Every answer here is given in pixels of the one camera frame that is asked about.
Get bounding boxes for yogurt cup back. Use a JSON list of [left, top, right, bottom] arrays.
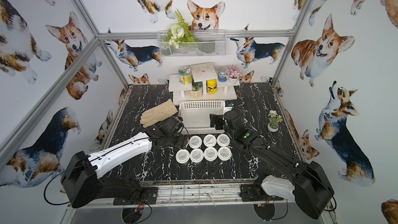
[[217, 134, 231, 147], [203, 134, 217, 147], [188, 135, 203, 149]]

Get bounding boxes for yogurt cup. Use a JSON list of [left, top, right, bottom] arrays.
[[203, 134, 217, 147], [217, 134, 231, 147], [175, 149, 190, 164], [188, 135, 203, 149], [218, 147, 232, 161], [190, 148, 204, 163], [204, 147, 218, 162]]

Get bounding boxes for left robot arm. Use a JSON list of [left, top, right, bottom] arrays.
[[59, 116, 188, 208]]

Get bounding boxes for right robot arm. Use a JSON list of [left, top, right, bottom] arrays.
[[209, 110, 334, 219]]

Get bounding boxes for white plastic basket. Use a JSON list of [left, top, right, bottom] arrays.
[[178, 100, 232, 135]]

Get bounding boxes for beige work glove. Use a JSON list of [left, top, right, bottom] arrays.
[[140, 99, 178, 128]]

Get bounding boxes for woven pot green plant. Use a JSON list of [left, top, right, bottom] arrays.
[[189, 80, 203, 99]]

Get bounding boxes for yellow jar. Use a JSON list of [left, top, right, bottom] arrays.
[[206, 79, 217, 94]]

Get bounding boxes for blue white can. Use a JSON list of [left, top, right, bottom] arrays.
[[218, 66, 228, 83]]

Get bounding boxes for white tiered shelf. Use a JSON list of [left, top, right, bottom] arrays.
[[169, 63, 239, 105]]

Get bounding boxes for pink flower pot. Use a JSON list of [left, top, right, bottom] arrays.
[[226, 65, 243, 85]]

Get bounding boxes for green yellow tin can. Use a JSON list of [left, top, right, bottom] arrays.
[[178, 66, 192, 85]]

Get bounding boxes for small white flower pot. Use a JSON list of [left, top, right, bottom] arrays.
[[267, 110, 283, 132]]

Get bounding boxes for green fern white flowers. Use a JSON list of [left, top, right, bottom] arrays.
[[164, 9, 198, 49]]

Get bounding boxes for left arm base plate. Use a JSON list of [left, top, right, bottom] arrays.
[[113, 187, 159, 206]]

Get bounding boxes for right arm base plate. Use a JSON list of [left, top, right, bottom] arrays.
[[239, 184, 284, 202]]

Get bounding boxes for white wire wall basket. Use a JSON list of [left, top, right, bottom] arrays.
[[157, 30, 227, 57]]

